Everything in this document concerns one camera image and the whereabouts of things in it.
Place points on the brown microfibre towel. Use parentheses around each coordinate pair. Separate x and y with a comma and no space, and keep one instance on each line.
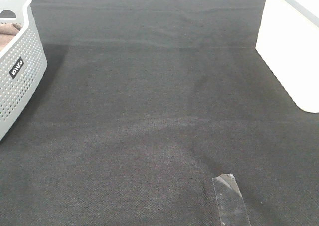
(9,34)

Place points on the black table cloth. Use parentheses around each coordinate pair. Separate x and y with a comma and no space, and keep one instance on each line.
(142,104)

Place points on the clear adhesive tape strip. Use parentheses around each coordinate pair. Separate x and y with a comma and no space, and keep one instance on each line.
(231,207)

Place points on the grey perforated laundry basket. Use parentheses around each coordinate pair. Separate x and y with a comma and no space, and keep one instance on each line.
(22,62)

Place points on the white plastic storage bin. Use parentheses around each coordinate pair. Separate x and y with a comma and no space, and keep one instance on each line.
(288,42)

